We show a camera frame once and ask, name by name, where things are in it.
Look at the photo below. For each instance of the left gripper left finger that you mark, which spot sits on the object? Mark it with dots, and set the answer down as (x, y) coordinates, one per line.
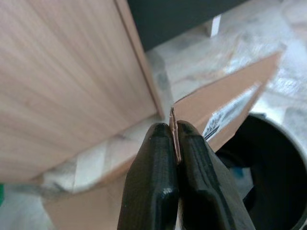
(151, 179)

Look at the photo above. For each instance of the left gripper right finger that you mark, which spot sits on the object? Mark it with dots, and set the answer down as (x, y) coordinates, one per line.
(204, 191)

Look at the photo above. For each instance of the brown cardboard box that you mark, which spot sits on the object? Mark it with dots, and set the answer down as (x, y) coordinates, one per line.
(72, 83)

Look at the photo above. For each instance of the black rubbish bin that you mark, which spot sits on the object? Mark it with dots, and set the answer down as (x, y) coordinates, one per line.
(271, 167)

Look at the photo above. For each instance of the black TV cabinet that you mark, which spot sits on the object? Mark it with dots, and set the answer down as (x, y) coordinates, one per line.
(172, 21)

